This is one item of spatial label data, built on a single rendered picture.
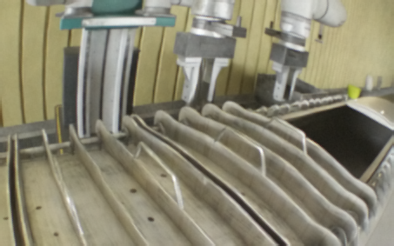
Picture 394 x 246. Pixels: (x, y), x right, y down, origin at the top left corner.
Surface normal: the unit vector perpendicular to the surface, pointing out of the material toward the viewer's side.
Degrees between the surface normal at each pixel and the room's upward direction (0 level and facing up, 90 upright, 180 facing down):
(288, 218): 90
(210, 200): 90
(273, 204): 90
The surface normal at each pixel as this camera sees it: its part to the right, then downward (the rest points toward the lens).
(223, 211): -0.79, 0.14
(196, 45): 0.59, 0.41
